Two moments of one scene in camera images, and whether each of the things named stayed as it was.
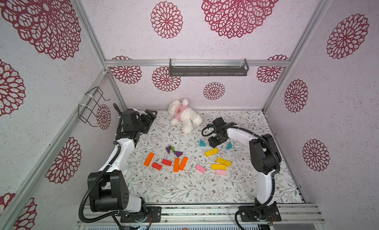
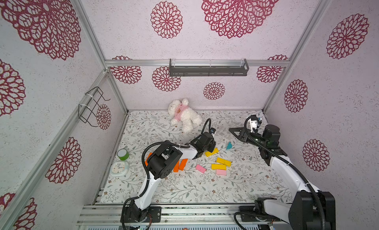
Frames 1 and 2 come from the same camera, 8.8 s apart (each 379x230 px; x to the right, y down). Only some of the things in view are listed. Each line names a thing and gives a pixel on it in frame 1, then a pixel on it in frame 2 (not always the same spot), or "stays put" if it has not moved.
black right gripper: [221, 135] → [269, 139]
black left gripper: [151, 119] → [213, 144]
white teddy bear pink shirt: [187, 117] stays put
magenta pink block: [200, 168] stays put
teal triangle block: [229, 146] stays put
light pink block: [221, 172] stays put
